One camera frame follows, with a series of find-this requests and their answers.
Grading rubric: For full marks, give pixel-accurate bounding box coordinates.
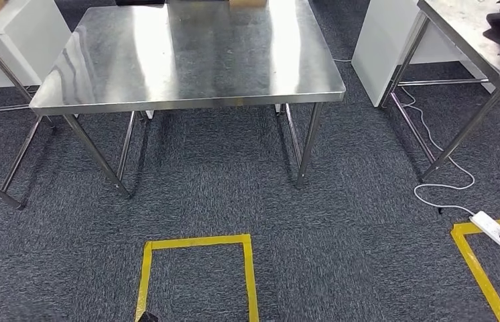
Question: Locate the yellow floor tape square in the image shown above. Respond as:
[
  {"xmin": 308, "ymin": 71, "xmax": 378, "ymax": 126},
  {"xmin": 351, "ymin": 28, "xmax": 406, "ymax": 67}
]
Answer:
[
  {"xmin": 450, "ymin": 216, "xmax": 500, "ymax": 322},
  {"xmin": 133, "ymin": 233, "xmax": 260, "ymax": 322}
]

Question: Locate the white power strip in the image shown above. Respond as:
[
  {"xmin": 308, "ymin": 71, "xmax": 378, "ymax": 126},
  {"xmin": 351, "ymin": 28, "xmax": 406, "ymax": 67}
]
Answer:
[{"xmin": 469, "ymin": 210, "xmax": 500, "ymax": 248}]

